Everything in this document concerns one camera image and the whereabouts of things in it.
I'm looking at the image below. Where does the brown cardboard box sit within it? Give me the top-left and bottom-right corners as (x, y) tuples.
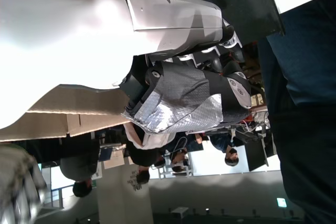
(0, 84), (132, 143)

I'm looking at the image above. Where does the person in blue jeans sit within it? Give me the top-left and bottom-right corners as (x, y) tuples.
(258, 0), (336, 224)

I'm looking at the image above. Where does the white pillar with lettering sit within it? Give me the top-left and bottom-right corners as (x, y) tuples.
(97, 165), (154, 224)

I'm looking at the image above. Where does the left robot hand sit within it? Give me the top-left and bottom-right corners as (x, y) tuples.
(0, 0), (253, 133)

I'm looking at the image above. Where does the masked person in blue top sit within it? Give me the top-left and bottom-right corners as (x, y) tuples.
(209, 132), (247, 167)

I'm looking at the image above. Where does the seated person with earphone cable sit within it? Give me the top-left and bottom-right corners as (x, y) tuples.
(165, 133), (190, 166)

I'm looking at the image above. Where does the black monitor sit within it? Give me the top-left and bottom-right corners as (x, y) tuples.
(245, 140), (271, 172)

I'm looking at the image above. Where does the white paper poster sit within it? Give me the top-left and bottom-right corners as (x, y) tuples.
(103, 150), (124, 170)

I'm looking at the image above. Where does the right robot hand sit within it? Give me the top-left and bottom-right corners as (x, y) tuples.
(0, 144), (49, 224)

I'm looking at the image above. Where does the person in grey jacket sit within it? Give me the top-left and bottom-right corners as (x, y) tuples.
(59, 136), (101, 198)

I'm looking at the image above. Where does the ceiling projector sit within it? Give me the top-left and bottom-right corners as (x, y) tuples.
(170, 207), (189, 216)

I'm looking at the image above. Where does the person in white shirt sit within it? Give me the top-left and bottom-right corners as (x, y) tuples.
(123, 123), (177, 168)

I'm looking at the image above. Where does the white chair frame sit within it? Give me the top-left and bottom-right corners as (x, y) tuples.
(157, 157), (194, 180)

